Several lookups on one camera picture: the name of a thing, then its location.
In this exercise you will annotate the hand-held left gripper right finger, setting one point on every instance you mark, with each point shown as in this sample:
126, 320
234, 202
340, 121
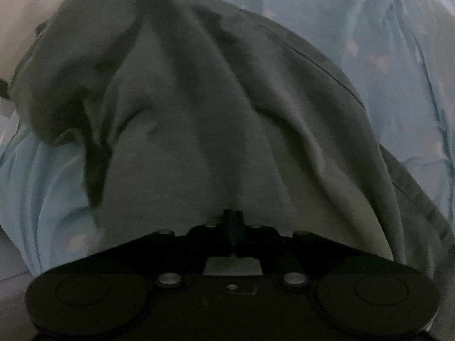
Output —
239, 234

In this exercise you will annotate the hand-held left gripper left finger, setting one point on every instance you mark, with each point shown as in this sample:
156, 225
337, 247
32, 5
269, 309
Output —
227, 234

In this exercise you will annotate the grey-blue pants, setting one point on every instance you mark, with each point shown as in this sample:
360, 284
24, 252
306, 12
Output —
213, 113

